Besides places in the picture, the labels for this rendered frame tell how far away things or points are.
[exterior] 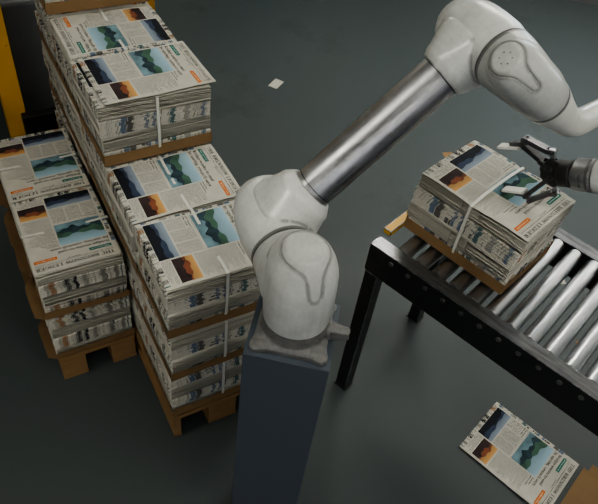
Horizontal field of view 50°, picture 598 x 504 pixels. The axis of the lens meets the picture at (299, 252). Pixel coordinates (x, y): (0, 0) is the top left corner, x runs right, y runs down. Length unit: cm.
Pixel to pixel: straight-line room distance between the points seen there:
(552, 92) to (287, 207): 58
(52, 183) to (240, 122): 159
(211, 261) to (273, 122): 208
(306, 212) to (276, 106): 259
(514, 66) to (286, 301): 63
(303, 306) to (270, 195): 28
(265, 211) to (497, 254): 78
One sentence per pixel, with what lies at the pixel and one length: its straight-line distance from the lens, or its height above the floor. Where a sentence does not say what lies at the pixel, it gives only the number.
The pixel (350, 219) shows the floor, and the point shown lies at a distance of 330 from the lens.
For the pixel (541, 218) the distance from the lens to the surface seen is 197.
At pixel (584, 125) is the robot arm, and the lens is 155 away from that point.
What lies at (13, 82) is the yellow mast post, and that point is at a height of 50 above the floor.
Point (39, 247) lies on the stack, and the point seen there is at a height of 60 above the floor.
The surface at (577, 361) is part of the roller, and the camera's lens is 198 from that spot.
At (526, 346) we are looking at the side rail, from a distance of 194.
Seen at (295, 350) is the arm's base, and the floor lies 102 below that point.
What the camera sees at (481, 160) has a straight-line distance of 210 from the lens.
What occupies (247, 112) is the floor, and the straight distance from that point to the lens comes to 393.
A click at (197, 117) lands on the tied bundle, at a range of 222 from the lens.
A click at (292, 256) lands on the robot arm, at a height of 127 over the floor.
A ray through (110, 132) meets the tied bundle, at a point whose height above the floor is 97.
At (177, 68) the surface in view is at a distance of 224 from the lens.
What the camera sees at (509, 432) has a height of 1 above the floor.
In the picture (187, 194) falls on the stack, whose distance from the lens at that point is 210.
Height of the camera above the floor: 222
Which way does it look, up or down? 46 degrees down
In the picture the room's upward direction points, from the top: 9 degrees clockwise
